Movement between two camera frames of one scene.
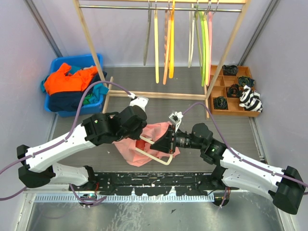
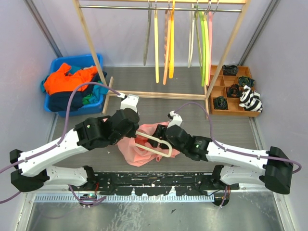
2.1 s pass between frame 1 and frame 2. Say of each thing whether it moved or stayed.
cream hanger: moved
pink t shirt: stayed
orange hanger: stayed
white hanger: stayed
